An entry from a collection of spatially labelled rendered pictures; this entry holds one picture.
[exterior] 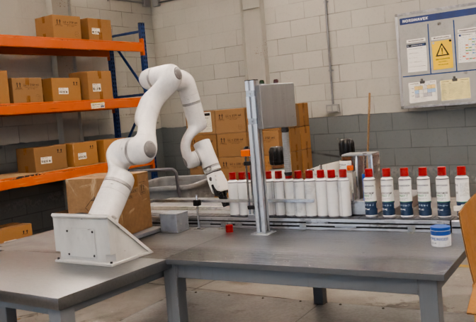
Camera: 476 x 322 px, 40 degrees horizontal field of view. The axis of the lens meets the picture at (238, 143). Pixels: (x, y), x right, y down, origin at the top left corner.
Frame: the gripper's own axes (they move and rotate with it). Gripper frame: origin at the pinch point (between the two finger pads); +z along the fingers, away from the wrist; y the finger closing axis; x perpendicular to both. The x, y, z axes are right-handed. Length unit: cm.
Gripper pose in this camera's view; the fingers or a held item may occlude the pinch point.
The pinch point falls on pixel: (224, 202)
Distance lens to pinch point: 309.4
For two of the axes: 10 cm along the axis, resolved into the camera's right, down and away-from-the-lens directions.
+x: -7.8, 3.8, 4.9
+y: 5.0, -0.8, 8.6
